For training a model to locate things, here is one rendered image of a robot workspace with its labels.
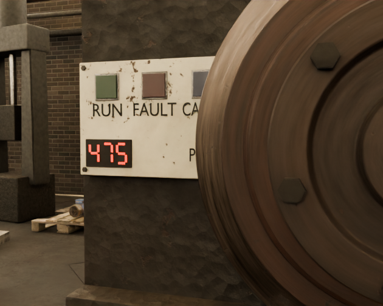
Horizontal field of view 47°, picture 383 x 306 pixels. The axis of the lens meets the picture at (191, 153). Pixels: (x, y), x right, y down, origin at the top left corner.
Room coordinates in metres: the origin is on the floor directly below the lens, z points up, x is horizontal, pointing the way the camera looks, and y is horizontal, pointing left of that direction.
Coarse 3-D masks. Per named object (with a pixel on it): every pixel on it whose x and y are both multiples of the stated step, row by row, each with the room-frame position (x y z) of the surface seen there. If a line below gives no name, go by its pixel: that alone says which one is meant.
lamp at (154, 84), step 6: (144, 78) 0.68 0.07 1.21; (150, 78) 0.67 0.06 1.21; (156, 78) 0.67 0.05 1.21; (162, 78) 0.67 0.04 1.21; (144, 84) 0.68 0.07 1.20; (150, 84) 0.67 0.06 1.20; (156, 84) 0.67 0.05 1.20; (162, 84) 0.67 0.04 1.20; (144, 90) 0.68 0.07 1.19; (150, 90) 0.67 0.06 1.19; (156, 90) 0.67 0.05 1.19; (162, 90) 0.67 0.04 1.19; (144, 96) 0.68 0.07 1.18; (150, 96) 0.67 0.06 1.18; (156, 96) 0.67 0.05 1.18; (162, 96) 0.67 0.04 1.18
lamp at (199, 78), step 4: (196, 72) 0.65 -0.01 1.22; (200, 72) 0.65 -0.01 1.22; (204, 72) 0.65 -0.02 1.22; (208, 72) 0.65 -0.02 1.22; (196, 76) 0.65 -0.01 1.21; (200, 76) 0.65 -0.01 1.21; (204, 76) 0.65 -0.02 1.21; (196, 80) 0.65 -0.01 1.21; (200, 80) 0.65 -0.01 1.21; (204, 80) 0.65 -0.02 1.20; (196, 84) 0.65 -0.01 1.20; (200, 84) 0.65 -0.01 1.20; (196, 88) 0.65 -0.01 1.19; (200, 88) 0.65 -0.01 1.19; (196, 92) 0.65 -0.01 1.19; (200, 92) 0.65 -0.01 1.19; (196, 96) 0.65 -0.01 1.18; (200, 96) 0.65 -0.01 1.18
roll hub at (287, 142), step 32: (352, 32) 0.39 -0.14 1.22; (352, 64) 0.39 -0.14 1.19; (288, 96) 0.40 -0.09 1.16; (320, 96) 0.40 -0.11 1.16; (352, 96) 0.40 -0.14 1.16; (288, 128) 0.40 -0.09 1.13; (320, 128) 0.41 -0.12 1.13; (352, 128) 0.40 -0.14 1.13; (288, 160) 0.40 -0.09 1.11; (320, 160) 0.41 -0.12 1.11; (352, 160) 0.40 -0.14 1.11; (320, 192) 0.40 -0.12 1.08; (352, 192) 0.40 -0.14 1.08; (288, 224) 0.40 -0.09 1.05; (320, 224) 0.40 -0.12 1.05; (352, 224) 0.40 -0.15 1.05; (320, 256) 0.40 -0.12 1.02; (352, 256) 0.39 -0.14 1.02; (352, 288) 0.39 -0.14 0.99
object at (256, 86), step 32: (320, 0) 0.46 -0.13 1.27; (352, 0) 0.43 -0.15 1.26; (288, 32) 0.47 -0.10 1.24; (320, 32) 0.44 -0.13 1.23; (256, 64) 0.48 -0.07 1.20; (288, 64) 0.45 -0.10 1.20; (256, 96) 0.46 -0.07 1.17; (224, 128) 0.49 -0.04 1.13; (256, 128) 0.46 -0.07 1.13; (224, 160) 0.49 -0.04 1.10; (256, 160) 0.46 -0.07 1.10; (256, 192) 0.46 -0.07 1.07; (256, 224) 0.48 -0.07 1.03; (288, 256) 0.45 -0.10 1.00; (288, 288) 0.47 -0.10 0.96; (320, 288) 0.46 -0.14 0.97
